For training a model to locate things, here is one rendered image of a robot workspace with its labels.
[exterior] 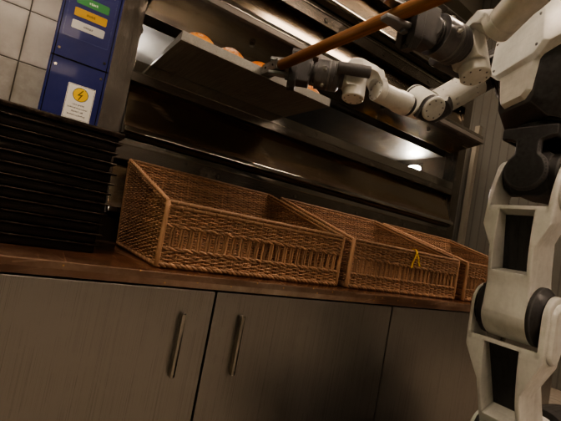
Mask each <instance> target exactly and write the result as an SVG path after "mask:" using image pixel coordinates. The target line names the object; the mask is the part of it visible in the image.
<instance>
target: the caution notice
mask: <svg viewBox="0 0 561 421"><path fill-rule="evenodd" d="M95 93H96V90H93V89H89V88H86V87H84V86H81V85H78V84H74V83H71V82H68V88H67V93H66V96H65V100H64V104H63V111H62V114H61V116H63V117H66V118H70V119H75V120H77V121H81V122H84V123H87V124H88V123H89V119H90V115H91V111H92V108H93V103H94V96H95Z"/></svg>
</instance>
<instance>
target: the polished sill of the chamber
mask: <svg viewBox="0 0 561 421"><path fill-rule="evenodd" d="M133 71H135V72H137V73H139V74H143V75H145V76H148V77H150V78H152V79H157V80H158V81H161V82H164V83H166V84H170V85H173V86H175V87H177V88H180V89H183V90H186V91H188V92H191V93H193V94H197V95H199V96H201V97H204V98H207V99H210V100H213V101H215V102H217V103H220V104H223V105H226V106H229V107H231V108H233V109H237V110H239V111H242V112H244V113H247V114H251V115H253V116H255V117H258V118H260V119H264V120H266V121H269V122H271V123H273V124H278V125H279V126H282V127H285V128H287V129H291V130H294V131H295V132H298V133H301V134H304V135H307V136H309V137H311V138H314V139H318V140H320V141H322V142H325V143H327V144H330V145H334V146H336V147H338V148H341V149H344V150H347V151H350V152H352V153H354V154H357V155H360V156H363V157H365V158H368V159H370V160H374V161H376V162H379V163H381V164H384V165H387V166H390V167H392V168H394V169H397V170H400V171H403V172H406V173H408V174H410V175H415V176H416V177H419V178H422V179H424V180H428V181H430V182H432V183H435V184H437V185H441V186H443V187H446V188H448V189H451V190H452V186H453V183H452V182H449V181H447V180H444V179H441V178H438V177H436V176H434V175H430V174H428V173H426V172H423V171H421V170H418V169H415V168H413V167H411V166H409V165H404V164H403V163H400V162H398V161H395V160H392V159H389V158H387V157H385V156H383V155H379V154H377V153H374V152H372V151H370V150H366V149H364V148H362V147H359V146H357V145H354V144H351V143H349V142H346V141H344V140H342V139H338V138H336V137H334V136H331V135H328V134H325V133H323V132H320V131H319V130H316V129H313V128H310V127H308V126H305V125H303V124H299V123H297V122H295V121H293V120H290V119H287V118H284V117H282V116H279V115H278V114H274V113H271V112H270V111H267V110H264V109H261V108H259V107H256V106H254V105H252V104H248V103H246V102H244V101H241V100H239V99H235V98H233V97H230V96H229V95H226V94H222V93H220V92H218V91H215V90H213V89H210V88H207V87H205V86H203V85H200V84H197V83H195V82H192V81H189V80H188V79H184V78H181V77H180V76H177V75H174V74H171V73H169V72H166V71H164V70H162V69H159V68H156V67H154V66H151V65H149V64H146V63H143V62H140V61H139V60H136V59H135V61H134V68H133Z"/></svg>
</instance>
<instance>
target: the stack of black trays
mask: <svg viewBox="0 0 561 421"><path fill-rule="evenodd" d="M123 139H125V134H121V133H119V132H115V131H112V130H109V129H104V128H101V127H98V126H95V125H92V124H87V123H84V122H81V121H77V120H75V119H70V118H66V117H63V116H60V115H57V114H52V113H49V112H46V111H43V110H40V109H35V108H32V107H28V106H26V105H22V104H17V103H14V102H11V101H8V100H5V99H0V242H2V243H9V244H17V245H25V246H38V247H45V248H53V249H59V250H67V251H81V252H88V253H93V252H94V247H95V246H101V245H100V244H98V243H97V242H96V237H97V236H103V235H101V234H99V233H98V232H97V229H98V225H99V226H104V224H102V223H99V222H100V221H101V219H102V216H108V214H104V213H102V210H103V207H104V205H106V206H109V205H108V204H104V203H101V202H104V198H105V196H106V195H111V194H109V193H104V192H107V190H108V187H109V185H114V184H110V183H109V182H110V179H111V176H117V175H116V174H113V173H109V171H110V167H111V166H116V164H114V163H110V162H111V160H112V157H113V156H116V155H119V154H117V153H115V151H116V148H117V147H119V146H123V145H122V144H119V141H121V140H123ZM97 201H98V202H97Z"/></svg>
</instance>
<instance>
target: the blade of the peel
mask: <svg viewBox="0 0 561 421"><path fill-rule="evenodd" d="M151 66H154V67H156V68H159V69H162V70H164V71H166V72H169V73H171V74H174V75H177V76H180V77H181V78H184V79H188V80H189V81H192V82H195V83H197V84H200V85H203V86H205V87H207V88H210V89H213V90H215V91H218V92H220V93H222V94H226V95H229V96H230V97H233V98H235V99H239V100H241V101H244V102H246V103H248V104H252V105H254V106H256V107H259V108H261V109H264V110H267V111H270V112H271V113H274V114H278V115H279V116H282V117H287V116H292V115H295V114H301V113H305V112H309V111H312V110H317V109H323V108H326V107H330V102H331V99H329V98H327V97H325V96H323V95H321V94H318V93H317V92H315V91H312V90H310V89H306V88H302V87H296V86H295V90H294V91H291V90H286V83H287V80H285V79H283V78H279V77H276V76H274V77H272V78H269V79H268V78H267V77H265V76H263V75H261V70H262V67H261V66H259V65H257V64H255V63H252V62H251V61H248V60H246V59H244V58H242V57H240V56H238V55H235V54H233V53H231V52H229V51H227V50H225V49H222V48H220V47H218V46H216V45H214V44H212V43H209V42H207V41H205V40H204V39H202V38H198V37H196V36H195V35H193V34H191V33H188V32H186V31H184V30H183V31H182V32H181V33H180V34H179V35H178V36H177V37H176V38H175V40H174V41H173V42H172V43H171V44H170V45H169V46H168V47H167V48H166V49H165V50H164V51H163V52H162V54H160V56H158V57H157V59H155V61H153V63H152V64H151Z"/></svg>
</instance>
